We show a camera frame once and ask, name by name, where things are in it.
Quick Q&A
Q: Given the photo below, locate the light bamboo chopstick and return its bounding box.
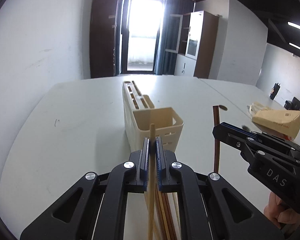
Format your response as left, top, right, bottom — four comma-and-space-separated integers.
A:
147, 124, 155, 240

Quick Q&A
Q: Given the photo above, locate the dark brown wooden chopstick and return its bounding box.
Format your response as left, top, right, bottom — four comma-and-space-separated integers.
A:
213, 105, 220, 173

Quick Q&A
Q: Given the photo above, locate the person's right hand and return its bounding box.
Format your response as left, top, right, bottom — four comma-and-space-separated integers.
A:
263, 192, 300, 228

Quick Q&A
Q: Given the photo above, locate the tan wooden chopstick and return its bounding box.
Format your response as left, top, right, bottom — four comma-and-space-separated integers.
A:
172, 192, 181, 239

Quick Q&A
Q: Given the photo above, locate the black object on far desk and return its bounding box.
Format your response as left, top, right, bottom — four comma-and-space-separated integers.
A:
269, 83, 280, 100

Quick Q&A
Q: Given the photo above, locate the cream plastic utensil holder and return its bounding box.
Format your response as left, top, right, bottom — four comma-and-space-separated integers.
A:
122, 81, 184, 152

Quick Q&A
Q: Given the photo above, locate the brown and white cabinet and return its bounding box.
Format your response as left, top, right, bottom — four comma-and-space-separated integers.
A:
174, 11, 219, 79

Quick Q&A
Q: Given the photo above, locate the dark brown tall wardrobe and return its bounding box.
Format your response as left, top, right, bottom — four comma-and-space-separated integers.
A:
89, 0, 118, 79

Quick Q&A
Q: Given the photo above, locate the dark blue curtain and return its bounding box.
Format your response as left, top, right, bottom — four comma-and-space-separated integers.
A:
154, 0, 194, 75

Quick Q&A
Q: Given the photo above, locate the glass balcony door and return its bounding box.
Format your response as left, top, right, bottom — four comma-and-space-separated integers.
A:
121, 0, 165, 74

